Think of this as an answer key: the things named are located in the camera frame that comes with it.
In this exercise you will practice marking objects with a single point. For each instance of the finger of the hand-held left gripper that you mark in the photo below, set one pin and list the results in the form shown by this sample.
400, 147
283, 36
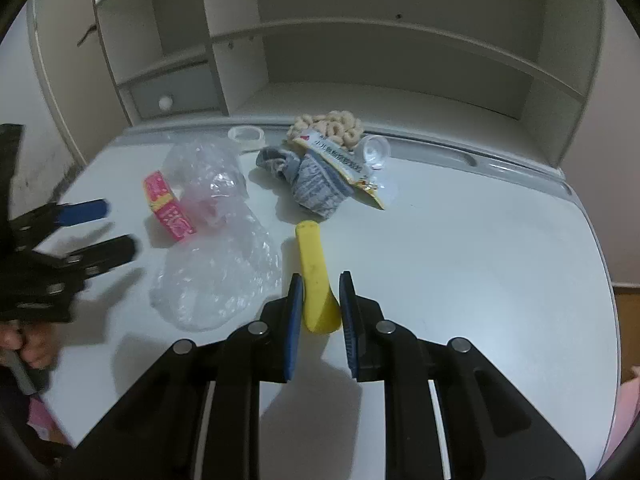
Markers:
110, 252
82, 211

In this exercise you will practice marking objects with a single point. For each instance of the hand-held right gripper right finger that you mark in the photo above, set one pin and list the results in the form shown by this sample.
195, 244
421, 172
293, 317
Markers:
347, 325

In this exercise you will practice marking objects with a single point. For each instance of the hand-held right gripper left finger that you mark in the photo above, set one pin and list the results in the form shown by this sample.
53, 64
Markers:
295, 325

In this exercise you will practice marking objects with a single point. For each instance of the yellow plastic scoop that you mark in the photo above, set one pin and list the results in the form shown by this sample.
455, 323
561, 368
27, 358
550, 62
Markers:
312, 270

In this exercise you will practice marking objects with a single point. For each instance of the pink cardboard box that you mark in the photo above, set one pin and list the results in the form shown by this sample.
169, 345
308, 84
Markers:
167, 210

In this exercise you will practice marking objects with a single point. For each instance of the person's left hand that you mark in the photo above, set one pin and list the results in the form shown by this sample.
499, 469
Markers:
35, 350

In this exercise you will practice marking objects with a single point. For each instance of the clear plastic bag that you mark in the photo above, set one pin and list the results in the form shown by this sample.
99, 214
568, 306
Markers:
215, 270

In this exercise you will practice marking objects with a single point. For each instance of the white drawer knob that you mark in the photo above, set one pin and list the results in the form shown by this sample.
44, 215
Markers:
166, 103

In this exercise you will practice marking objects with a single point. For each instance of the grey patterned sock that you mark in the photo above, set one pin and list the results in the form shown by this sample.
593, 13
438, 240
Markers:
315, 185

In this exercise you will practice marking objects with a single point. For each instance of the white door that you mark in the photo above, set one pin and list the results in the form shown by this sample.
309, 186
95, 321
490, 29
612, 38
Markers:
65, 60

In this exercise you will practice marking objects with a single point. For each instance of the grey drawer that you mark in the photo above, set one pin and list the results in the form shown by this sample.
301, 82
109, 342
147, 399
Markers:
185, 90

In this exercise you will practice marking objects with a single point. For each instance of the yellow edged packet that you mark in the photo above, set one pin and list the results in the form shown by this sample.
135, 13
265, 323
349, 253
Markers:
335, 157

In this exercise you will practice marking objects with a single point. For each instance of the clear plastic cup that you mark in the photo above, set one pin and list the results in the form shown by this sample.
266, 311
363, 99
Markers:
375, 152

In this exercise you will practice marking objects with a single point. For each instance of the pile of cereal rings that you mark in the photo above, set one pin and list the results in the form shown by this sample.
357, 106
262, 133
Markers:
325, 122

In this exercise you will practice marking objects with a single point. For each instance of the white desk hutch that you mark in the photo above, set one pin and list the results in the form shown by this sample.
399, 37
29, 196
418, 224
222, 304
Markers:
400, 40

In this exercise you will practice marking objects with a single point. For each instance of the pink cushion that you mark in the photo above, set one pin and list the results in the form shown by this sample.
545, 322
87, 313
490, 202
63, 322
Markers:
627, 410

